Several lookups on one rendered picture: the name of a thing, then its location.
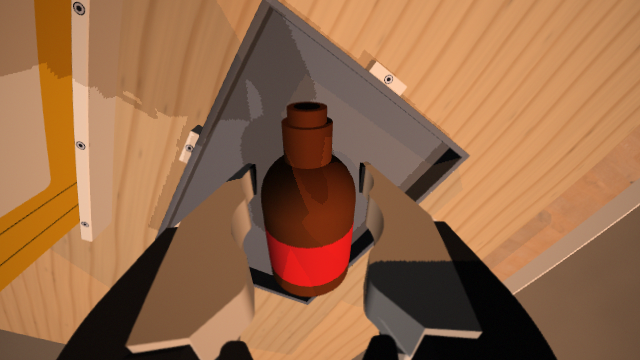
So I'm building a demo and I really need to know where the dark grey rectangular tray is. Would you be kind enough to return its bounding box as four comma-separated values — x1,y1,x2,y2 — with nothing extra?
155,0,470,305

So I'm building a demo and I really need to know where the yellow bottle crate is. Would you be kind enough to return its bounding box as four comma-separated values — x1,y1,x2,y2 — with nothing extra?
0,0,80,292

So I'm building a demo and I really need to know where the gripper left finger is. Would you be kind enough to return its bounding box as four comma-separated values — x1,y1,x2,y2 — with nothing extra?
56,163,257,360

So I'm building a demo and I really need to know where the brown glass bottle with red label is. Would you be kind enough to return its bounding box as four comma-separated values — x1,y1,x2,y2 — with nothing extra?
261,102,356,297

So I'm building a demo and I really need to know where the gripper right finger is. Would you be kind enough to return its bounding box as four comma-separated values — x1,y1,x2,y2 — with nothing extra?
359,162,557,360

